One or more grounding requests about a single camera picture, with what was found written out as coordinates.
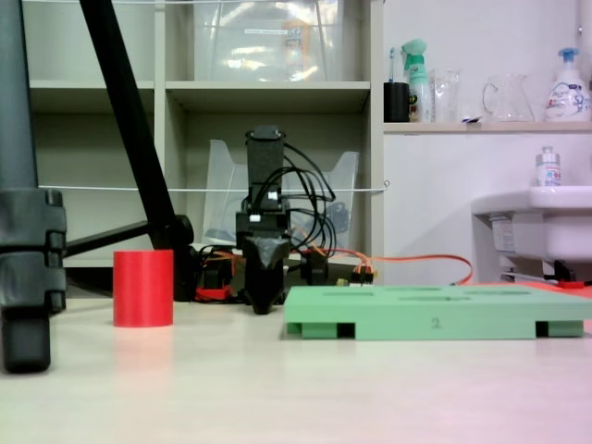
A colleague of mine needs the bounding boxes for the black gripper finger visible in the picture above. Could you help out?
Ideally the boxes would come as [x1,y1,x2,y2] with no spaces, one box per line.
[243,235,265,316]
[263,235,289,316]

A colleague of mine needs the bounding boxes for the red cylinder block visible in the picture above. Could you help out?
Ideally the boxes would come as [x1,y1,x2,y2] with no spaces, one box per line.
[112,249,175,328]

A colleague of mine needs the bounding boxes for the large orange flat block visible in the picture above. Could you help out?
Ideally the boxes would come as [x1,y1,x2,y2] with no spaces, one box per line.
[462,280,592,294]

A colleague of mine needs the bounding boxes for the red base clamp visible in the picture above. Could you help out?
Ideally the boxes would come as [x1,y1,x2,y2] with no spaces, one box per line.
[195,285,232,302]

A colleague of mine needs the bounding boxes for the beige shelf unit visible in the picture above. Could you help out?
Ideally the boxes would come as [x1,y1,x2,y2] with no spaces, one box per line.
[20,0,385,288]

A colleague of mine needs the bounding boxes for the green shape sorter board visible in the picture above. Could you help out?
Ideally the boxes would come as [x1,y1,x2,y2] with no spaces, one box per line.
[282,285,592,342]

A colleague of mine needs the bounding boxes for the black tripod brace bar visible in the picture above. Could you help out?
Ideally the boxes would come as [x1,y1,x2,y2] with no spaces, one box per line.
[64,220,154,258]

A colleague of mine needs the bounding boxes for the black cup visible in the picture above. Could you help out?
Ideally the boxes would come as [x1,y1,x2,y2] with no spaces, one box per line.
[383,81,411,123]

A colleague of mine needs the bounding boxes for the clear plastic storage box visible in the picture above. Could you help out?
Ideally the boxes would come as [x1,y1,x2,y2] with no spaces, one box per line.
[191,0,346,83]

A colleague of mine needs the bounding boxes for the orange labelled package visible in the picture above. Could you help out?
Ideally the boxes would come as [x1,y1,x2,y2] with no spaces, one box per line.
[280,18,313,78]

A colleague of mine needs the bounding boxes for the green spray bottle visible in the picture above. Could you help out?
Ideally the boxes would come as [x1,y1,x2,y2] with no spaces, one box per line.
[401,39,433,123]

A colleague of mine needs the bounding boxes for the clear glass beaker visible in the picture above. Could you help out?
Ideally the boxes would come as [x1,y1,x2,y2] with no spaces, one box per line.
[429,68,463,123]

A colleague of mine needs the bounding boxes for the grey tripod leg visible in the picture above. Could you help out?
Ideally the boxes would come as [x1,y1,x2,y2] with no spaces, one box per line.
[0,0,68,374]

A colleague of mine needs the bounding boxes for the clear glass pitcher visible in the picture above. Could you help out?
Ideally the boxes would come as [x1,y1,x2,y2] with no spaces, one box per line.
[482,73,536,123]

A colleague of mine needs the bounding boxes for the white sink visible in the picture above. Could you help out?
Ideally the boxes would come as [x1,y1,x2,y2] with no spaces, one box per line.
[471,184,592,279]

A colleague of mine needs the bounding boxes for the small clear sanitizer bottle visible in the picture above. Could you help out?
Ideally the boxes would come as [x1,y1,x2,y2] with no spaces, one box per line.
[535,146,563,189]

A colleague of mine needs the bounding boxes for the small red clamp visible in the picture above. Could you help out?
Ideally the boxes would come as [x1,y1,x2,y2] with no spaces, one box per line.
[553,261,585,290]

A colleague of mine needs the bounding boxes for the white soap pump bottle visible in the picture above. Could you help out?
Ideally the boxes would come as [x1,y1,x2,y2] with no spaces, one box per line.
[543,47,592,122]

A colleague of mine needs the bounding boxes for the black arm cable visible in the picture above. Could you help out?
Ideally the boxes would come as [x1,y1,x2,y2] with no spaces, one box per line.
[265,142,337,260]

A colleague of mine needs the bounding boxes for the orange wire cable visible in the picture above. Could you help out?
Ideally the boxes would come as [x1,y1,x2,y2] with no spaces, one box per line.
[318,249,474,287]

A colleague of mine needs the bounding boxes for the thin white cord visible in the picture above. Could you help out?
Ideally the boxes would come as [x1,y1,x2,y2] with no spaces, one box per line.
[36,179,390,194]

